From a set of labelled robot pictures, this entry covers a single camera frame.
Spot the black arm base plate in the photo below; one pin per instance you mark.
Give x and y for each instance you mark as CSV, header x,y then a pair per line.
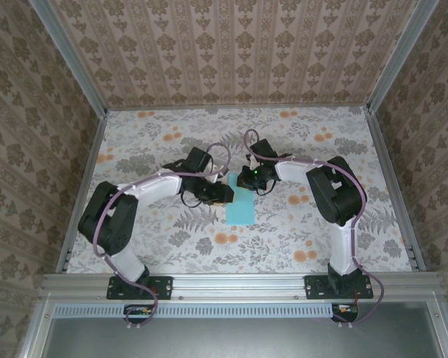
x,y
164,287
313,287

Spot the light blue paper sheet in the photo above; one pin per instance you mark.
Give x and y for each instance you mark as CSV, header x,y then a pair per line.
x,y
240,212

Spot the floral patterned table cover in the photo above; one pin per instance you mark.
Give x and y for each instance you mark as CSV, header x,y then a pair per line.
x,y
209,127

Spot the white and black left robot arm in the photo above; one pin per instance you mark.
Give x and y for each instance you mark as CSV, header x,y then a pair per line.
x,y
112,223

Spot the aluminium table edge rail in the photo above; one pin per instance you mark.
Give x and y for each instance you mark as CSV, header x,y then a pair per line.
x,y
382,149
93,149
239,107

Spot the grey metal panel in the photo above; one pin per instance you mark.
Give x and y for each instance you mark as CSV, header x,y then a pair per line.
x,y
239,339

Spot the wide aluminium mounting rail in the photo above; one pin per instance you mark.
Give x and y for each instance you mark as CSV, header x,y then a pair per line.
x,y
239,285

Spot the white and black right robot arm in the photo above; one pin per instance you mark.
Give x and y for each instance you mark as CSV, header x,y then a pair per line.
x,y
339,194

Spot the aluminium lower frame bar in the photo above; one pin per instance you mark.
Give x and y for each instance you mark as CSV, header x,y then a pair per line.
x,y
446,328
37,328

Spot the aluminium frame post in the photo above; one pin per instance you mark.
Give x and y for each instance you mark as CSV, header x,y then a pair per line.
x,y
74,56
398,56

